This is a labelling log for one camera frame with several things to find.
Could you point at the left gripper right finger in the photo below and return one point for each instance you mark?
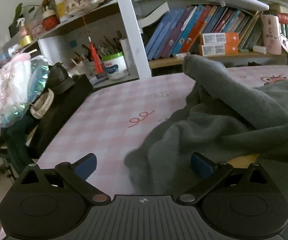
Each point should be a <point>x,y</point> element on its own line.
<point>211,174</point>

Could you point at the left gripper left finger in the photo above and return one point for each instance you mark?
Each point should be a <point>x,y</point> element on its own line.
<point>76,174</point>

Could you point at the grey green fleece garment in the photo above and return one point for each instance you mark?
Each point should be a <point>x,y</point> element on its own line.
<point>223,119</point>

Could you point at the black bag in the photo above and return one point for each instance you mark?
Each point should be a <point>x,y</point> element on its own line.
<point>29,137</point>

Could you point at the pink checked table mat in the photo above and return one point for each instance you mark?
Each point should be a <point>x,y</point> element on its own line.
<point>115,121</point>

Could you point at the white smartwatch band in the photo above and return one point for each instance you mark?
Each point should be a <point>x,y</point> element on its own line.
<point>42,105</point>

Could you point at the red tassel pendant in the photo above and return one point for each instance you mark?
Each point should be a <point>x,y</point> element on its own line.
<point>94,55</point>

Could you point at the white tub green lid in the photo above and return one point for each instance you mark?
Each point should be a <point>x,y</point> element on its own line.
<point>115,66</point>

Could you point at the lower orange white box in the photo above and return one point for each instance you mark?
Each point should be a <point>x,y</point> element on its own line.
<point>217,49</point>

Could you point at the orange white box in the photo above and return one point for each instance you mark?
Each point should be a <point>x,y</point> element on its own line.
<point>217,49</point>
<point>219,38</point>

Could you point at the white charger block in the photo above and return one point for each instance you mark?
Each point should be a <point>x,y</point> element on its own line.
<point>259,49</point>

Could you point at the upper orange white box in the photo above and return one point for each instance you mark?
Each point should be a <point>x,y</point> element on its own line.
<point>219,38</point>

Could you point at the row of leaning books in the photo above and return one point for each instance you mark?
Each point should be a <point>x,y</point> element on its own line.
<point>170,32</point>

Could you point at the red round doll ornament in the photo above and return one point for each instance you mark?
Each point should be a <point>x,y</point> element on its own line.
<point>50,19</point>

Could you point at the white wooden bookshelf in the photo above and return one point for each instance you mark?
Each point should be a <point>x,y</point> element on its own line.
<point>53,49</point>

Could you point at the pink cylindrical tissue holder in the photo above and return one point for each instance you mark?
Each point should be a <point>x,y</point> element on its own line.
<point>271,33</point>

